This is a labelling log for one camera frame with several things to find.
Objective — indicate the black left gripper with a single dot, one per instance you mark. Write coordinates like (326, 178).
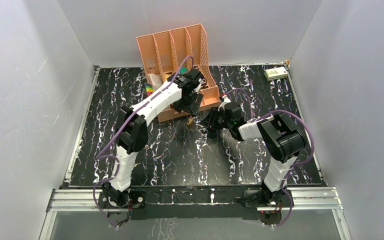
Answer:
(188, 108)

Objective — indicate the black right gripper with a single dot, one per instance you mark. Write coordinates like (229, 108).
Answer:
(210, 121)

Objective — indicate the large brass padlock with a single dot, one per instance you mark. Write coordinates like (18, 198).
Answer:
(190, 121)

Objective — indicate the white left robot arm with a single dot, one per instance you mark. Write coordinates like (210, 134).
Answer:
(179, 91)

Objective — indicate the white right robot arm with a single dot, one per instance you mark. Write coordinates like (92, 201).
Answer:
(287, 139)

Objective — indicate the green teal box in organizer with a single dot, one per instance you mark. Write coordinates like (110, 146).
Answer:
(183, 70)

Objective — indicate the white paper sheet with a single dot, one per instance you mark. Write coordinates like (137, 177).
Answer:
(155, 80)

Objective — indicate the colourful highlighter marker pack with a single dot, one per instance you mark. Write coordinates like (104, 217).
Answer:
(149, 89)

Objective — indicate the orange plastic file organizer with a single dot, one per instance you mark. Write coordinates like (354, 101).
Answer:
(163, 52)

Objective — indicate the white green small box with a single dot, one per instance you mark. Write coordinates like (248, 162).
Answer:
(276, 73)

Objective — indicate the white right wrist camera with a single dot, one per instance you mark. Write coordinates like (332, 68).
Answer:
(224, 100)

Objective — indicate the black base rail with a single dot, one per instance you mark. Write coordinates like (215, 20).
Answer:
(188, 202)

